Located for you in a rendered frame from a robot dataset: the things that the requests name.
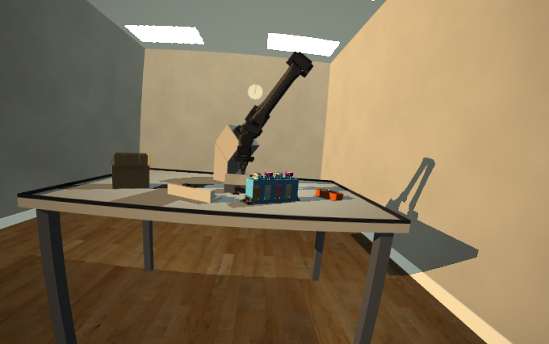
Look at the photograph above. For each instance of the black table edge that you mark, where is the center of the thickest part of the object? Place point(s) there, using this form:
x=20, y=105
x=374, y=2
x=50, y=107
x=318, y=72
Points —
x=29, y=195

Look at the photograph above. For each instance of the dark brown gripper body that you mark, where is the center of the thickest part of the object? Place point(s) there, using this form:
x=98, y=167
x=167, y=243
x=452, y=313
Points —
x=237, y=159

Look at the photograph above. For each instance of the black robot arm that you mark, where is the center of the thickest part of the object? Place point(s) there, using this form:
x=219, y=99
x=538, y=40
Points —
x=297, y=62

